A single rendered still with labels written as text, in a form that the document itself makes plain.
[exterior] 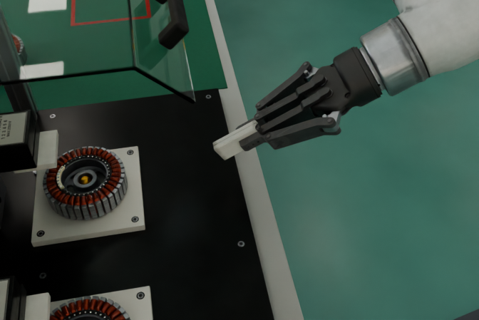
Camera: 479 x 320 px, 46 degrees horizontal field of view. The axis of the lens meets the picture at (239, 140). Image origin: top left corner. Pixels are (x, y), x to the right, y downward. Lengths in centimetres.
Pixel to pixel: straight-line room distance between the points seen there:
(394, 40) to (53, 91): 61
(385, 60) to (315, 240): 106
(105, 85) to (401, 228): 107
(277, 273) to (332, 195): 106
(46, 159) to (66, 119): 22
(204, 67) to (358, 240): 87
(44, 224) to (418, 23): 55
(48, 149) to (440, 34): 51
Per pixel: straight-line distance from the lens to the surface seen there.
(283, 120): 75
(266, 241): 80
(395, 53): 72
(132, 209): 80
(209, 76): 103
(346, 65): 73
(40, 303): 63
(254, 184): 86
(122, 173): 80
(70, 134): 94
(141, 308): 72
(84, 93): 103
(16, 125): 75
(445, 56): 73
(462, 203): 190
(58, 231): 80
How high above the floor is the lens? 141
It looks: 47 degrees down
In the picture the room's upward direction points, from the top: straight up
